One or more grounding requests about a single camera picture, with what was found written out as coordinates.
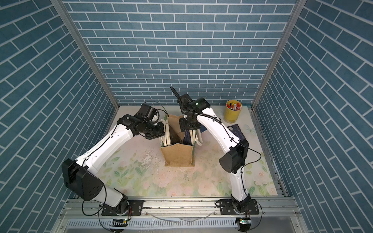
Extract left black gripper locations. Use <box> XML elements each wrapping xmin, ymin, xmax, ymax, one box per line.
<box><xmin>143</xmin><ymin>121</ymin><xmax>168</xmax><ymax>139</ymax></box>

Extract black book orange title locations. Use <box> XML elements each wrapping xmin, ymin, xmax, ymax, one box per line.
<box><xmin>169</xmin><ymin>126</ymin><xmax>182</xmax><ymax>146</ymax></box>

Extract tan canvas tote bag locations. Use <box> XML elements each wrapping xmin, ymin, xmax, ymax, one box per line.
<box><xmin>160</xmin><ymin>115</ymin><xmax>203</xmax><ymax>167</ymax></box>

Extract dark blue book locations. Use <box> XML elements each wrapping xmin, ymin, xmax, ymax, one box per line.
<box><xmin>227</xmin><ymin>124</ymin><xmax>246</xmax><ymax>142</ymax></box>
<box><xmin>183</xmin><ymin>130</ymin><xmax>197</xmax><ymax>146</ymax></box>
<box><xmin>199</xmin><ymin>125</ymin><xmax>207</xmax><ymax>133</ymax></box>

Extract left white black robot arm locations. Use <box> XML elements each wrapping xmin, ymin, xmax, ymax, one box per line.
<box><xmin>61</xmin><ymin>115</ymin><xmax>165</xmax><ymax>215</ymax></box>

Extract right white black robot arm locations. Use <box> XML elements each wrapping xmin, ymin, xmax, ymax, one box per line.
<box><xmin>170</xmin><ymin>86</ymin><xmax>249</xmax><ymax>203</ymax></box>

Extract yellow pen cup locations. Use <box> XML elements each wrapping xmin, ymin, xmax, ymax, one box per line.
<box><xmin>223</xmin><ymin>100</ymin><xmax>242</xmax><ymax>123</ymax></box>

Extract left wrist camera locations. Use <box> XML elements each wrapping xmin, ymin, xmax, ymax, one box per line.
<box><xmin>138</xmin><ymin>103</ymin><xmax>159</xmax><ymax>123</ymax></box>

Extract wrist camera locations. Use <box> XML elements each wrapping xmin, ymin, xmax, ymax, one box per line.
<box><xmin>138</xmin><ymin>103</ymin><xmax>159</xmax><ymax>123</ymax></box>
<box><xmin>177</xmin><ymin>94</ymin><xmax>193</xmax><ymax>112</ymax></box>

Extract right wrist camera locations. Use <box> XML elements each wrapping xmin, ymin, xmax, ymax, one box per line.
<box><xmin>177</xmin><ymin>94</ymin><xmax>193</xmax><ymax>112</ymax></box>

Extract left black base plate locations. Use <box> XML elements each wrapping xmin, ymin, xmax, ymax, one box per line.
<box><xmin>102</xmin><ymin>200</ymin><xmax>144</xmax><ymax>216</ymax></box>

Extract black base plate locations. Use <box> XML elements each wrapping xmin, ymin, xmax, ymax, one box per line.
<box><xmin>102</xmin><ymin>200</ymin><xmax>144</xmax><ymax>216</ymax></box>
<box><xmin>215</xmin><ymin>199</ymin><xmax>259</xmax><ymax>215</ymax></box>

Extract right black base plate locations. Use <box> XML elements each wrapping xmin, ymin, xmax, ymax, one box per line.
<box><xmin>215</xmin><ymin>199</ymin><xmax>259</xmax><ymax>215</ymax></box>

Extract aluminium front rail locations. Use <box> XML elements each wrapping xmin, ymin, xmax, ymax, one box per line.
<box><xmin>52</xmin><ymin>196</ymin><xmax>307</xmax><ymax>233</ymax></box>

